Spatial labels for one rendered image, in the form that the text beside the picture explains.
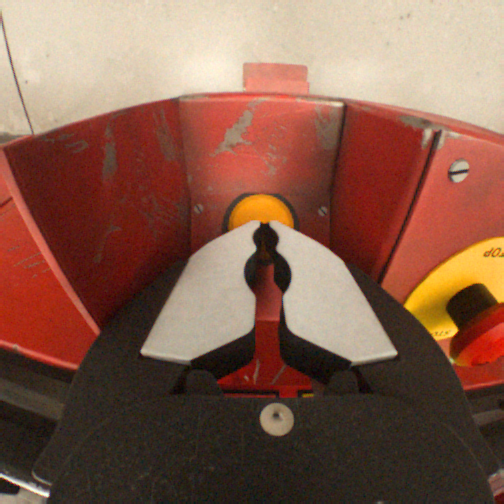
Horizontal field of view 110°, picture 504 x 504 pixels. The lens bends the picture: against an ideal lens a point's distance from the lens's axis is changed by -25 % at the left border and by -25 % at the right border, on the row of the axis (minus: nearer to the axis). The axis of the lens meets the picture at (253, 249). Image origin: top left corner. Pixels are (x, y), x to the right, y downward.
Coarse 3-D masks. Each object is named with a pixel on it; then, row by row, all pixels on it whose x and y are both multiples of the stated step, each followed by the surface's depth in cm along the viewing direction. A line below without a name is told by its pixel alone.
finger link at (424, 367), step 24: (360, 288) 7; (384, 312) 6; (408, 312) 6; (408, 336) 5; (432, 336) 5; (408, 360) 5; (432, 360) 5; (360, 384) 5; (384, 384) 4; (408, 384) 4; (432, 384) 4; (456, 384) 4; (432, 408) 4; (456, 408) 4; (456, 432) 3; (480, 432) 3; (480, 456) 3
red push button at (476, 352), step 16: (464, 288) 9; (480, 288) 8; (448, 304) 9; (464, 304) 8; (480, 304) 8; (496, 304) 7; (464, 320) 8; (480, 320) 7; (496, 320) 6; (464, 336) 7; (480, 336) 7; (496, 336) 6; (464, 352) 7; (480, 352) 7; (496, 352) 7
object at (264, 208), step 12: (240, 204) 14; (252, 204) 13; (264, 204) 13; (276, 204) 13; (240, 216) 13; (252, 216) 13; (264, 216) 13; (276, 216) 13; (288, 216) 14; (264, 252) 13
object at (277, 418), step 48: (192, 384) 4; (336, 384) 4; (96, 432) 3; (144, 432) 3; (192, 432) 3; (240, 432) 3; (288, 432) 3; (336, 432) 3; (384, 432) 3; (432, 432) 3; (96, 480) 3; (144, 480) 3; (192, 480) 3; (240, 480) 3; (288, 480) 3; (336, 480) 3; (384, 480) 3; (432, 480) 2; (480, 480) 2
